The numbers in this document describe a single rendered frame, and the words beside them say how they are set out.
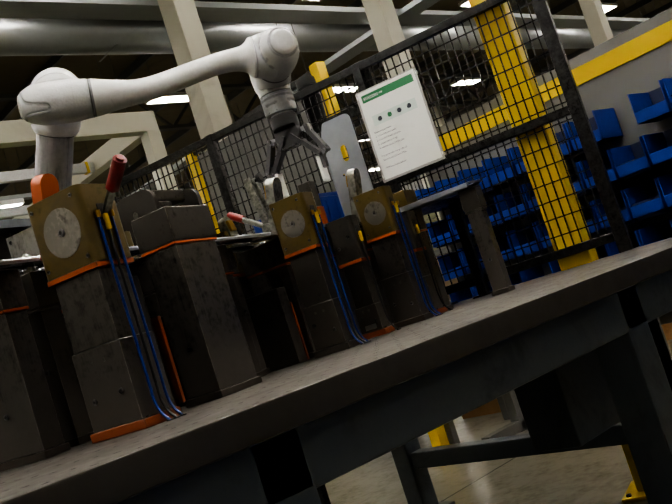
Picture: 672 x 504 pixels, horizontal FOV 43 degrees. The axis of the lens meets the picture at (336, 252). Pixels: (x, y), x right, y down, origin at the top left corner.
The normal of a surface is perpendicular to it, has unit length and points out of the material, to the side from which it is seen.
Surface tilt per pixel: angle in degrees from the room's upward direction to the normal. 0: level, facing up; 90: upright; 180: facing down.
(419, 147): 90
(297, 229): 90
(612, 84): 90
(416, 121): 90
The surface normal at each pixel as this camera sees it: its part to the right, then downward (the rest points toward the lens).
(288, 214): -0.47, 0.07
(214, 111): 0.64, -0.27
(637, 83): -0.71, 0.17
